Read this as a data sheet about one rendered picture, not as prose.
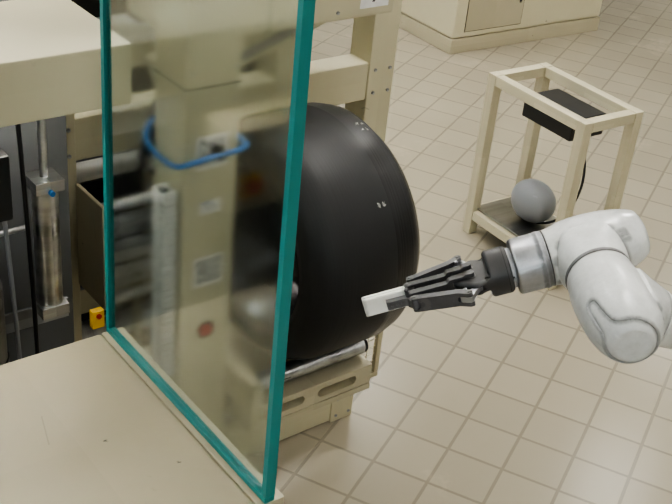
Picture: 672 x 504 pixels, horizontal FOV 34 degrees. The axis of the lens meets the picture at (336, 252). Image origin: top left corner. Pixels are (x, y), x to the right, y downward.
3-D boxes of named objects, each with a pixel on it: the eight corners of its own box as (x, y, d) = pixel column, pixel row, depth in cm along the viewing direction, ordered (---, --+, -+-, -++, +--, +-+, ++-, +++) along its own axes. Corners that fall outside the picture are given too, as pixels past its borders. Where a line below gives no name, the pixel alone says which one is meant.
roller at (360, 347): (252, 398, 259) (253, 383, 257) (242, 388, 262) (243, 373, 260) (368, 355, 278) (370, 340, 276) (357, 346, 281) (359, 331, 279)
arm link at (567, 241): (533, 212, 172) (555, 259, 161) (630, 186, 171) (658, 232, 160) (543, 265, 178) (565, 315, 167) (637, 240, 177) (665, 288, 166)
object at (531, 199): (548, 291, 481) (586, 124, 441) (461, 229, 522) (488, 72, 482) (604, 272, 499) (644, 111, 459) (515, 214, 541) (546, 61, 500)
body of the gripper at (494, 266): (521, 301, 169) (462, 316, 170) (510, 275, 177) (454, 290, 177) (511, 259, 166) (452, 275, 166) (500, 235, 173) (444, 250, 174)
